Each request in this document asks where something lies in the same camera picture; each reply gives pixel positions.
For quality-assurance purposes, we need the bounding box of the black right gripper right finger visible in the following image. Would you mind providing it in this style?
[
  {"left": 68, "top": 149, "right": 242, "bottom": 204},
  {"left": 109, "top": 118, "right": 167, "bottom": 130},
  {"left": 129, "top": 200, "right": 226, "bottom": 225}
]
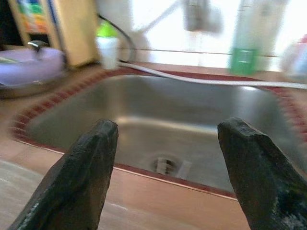
[{"left": 217, "top": 117, "right": 307, "bottom": 230}]

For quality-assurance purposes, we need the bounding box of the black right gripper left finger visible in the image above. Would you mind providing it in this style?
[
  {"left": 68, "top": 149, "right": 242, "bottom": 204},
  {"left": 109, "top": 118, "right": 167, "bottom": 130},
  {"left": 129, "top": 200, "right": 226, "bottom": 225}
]
[{"left": 8, "top": 119, "right": 119, "bottom": 230}]

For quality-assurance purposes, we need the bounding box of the stainless steel sink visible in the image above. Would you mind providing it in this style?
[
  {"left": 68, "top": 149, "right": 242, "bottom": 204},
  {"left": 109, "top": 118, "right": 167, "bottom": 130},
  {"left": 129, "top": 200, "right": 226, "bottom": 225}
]
[{"left": 24, "top": 73, "right": 307, "bottom": 195}]

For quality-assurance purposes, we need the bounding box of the purple plastic bowl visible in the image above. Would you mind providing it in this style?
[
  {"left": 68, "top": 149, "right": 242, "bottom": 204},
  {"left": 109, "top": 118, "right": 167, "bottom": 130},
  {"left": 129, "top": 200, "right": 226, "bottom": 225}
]
[{"left": 0, "top": 46, "right": 67, "bottom": 87}]

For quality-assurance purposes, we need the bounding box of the clear plastic container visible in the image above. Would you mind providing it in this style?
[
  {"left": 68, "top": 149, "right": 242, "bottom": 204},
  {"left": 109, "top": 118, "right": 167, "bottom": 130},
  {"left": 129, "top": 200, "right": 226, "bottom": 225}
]
[{"left": 280, "top": 33, "right": 307, "bottom": 78}]

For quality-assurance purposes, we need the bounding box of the small white bottle green cap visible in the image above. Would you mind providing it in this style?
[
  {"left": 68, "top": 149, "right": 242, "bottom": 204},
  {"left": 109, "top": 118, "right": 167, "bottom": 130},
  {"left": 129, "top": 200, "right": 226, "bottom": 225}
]
[{"left": 95, "top": 21, "right": 120, "bottom": 70}]

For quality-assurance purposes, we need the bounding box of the green soap bottle blue cap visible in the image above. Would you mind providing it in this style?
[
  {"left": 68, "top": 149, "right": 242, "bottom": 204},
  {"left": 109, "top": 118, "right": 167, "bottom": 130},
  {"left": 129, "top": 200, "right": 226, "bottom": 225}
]
[{"left": 228, "top": 0, "right": 287, "bottom": 75}]

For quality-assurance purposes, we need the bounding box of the steel spoon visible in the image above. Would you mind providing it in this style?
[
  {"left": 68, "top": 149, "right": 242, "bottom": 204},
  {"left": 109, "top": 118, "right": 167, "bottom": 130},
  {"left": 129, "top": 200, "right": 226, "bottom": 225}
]
[{"left": 26, "top": 40, "right": 49, "bottom": 60}]

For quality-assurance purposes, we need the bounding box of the water ionizer colourful panel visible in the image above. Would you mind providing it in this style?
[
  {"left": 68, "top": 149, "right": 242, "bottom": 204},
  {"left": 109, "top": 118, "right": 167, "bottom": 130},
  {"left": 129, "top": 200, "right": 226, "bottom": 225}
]
[{"left": 7, "top": 0, "right": 100, "bottom": 68}]

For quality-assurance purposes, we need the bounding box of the long white hose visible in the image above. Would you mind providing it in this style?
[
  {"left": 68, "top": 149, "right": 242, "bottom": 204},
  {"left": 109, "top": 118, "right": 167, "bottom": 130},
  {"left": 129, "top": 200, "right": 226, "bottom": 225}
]
[{"left": 118, "top": 61, "right": 307, "bottom": 90}]

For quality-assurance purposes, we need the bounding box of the metal wall faucet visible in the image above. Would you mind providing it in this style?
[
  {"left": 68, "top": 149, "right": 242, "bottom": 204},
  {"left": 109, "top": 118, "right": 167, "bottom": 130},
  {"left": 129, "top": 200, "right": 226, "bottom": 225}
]
[{"left": 183, "top": 0, "right": 223, "bottom": 33}]

